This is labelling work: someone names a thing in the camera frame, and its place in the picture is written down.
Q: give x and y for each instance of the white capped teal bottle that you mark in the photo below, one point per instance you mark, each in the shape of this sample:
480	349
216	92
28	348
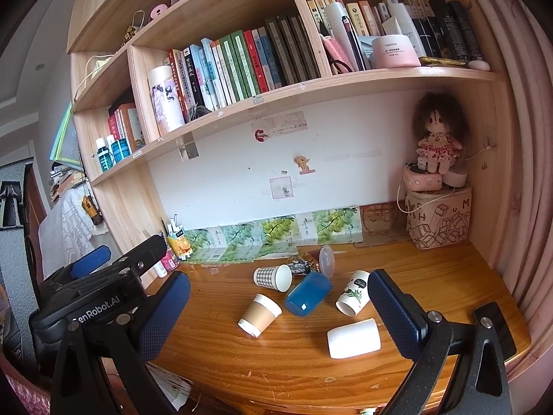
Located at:
103	155

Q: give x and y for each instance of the white round device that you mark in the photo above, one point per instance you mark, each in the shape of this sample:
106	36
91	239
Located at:
457	179

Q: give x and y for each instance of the blue plastic cup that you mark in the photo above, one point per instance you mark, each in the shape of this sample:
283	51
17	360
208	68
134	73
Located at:
307	294

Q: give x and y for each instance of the pink round box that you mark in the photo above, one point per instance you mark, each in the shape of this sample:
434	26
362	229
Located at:
421	179

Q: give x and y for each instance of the brown haired doll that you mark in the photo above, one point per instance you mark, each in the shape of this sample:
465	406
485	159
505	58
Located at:
438	116

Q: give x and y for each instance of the checked paper cup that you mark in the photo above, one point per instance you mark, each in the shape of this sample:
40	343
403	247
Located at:
271	277

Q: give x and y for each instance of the row of red books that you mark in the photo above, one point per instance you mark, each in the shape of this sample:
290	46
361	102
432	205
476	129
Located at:
127	125

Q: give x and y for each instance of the pink square sticker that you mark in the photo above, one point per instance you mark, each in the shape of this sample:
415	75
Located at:
281	188

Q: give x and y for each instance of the plain white cup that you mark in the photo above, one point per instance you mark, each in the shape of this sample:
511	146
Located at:
353	338

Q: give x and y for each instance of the small white bottle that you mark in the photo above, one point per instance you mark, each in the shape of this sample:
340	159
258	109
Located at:
161	269

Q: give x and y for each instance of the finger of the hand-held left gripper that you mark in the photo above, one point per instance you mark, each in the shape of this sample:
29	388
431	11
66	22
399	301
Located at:
91	260
144	248

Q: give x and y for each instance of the leaf print white cup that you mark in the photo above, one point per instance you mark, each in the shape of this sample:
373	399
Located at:
351	298

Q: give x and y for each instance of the pink curtain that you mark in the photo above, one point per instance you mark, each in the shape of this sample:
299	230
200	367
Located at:
518	138

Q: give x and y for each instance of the orange printed cardboard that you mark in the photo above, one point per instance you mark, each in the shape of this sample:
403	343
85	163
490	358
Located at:
380	224

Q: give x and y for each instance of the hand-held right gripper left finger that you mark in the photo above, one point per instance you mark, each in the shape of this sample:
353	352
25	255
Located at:
165	316

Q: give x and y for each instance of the red wall sticker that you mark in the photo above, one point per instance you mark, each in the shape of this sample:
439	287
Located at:
260	134

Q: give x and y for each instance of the white pebble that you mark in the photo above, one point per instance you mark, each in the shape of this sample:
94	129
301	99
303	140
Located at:
478	65

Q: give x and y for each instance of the crumpled foil wrapper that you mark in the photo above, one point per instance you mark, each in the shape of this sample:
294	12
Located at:
300	266

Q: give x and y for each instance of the printed beige storage box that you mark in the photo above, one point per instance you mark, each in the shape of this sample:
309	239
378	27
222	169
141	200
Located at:
438	220

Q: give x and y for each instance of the teal jar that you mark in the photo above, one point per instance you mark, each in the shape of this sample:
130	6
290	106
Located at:
122	150

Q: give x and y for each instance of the pink cream jar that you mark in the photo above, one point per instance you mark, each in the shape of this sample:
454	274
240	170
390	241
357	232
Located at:
394	52

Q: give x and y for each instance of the wooden bookshelf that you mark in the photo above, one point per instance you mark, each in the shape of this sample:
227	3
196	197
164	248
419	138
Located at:
224	8

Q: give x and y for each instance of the pink tape roll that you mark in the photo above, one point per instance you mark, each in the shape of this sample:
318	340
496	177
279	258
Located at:
158	11

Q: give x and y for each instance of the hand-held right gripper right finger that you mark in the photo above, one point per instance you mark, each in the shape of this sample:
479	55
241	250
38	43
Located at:
395	315

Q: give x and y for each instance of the row of green grey books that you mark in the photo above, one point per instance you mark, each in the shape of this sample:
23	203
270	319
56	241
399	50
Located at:
242	65

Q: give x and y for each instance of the row of pale books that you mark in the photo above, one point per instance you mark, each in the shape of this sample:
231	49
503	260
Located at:
363	15

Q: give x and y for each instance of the gold flat case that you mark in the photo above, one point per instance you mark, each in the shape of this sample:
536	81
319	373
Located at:
440	61

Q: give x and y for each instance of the yellow figure clip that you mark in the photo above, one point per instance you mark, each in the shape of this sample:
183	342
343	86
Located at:
303	163

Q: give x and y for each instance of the beige small bag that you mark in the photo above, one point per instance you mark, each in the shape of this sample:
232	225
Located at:
135	30

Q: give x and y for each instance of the orange pen holder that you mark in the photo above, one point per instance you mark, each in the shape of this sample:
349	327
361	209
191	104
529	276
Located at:
178	244

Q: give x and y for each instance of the printed paper sheet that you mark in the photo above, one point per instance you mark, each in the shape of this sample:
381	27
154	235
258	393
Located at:
170	389

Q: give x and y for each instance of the pink cloth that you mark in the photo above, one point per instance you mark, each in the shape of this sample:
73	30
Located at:
21	393

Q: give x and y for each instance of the pink face masks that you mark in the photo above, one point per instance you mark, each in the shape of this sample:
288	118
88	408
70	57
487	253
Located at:
335	52

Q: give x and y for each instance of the green folder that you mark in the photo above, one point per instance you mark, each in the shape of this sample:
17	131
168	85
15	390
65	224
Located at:
65	134

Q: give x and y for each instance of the white tube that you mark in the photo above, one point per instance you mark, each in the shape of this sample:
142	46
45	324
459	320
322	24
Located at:
339	26

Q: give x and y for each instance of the white lace cloth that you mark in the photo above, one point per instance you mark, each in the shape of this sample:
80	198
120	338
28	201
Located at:
65	233

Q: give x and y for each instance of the brown paper cup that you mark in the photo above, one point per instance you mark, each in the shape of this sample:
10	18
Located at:
259	314

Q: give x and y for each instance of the figure print white cylinder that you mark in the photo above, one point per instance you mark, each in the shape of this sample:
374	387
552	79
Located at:
166	99

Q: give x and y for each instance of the grape print box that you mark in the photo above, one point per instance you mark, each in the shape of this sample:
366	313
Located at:
242	235
278	230
206	244
335	222

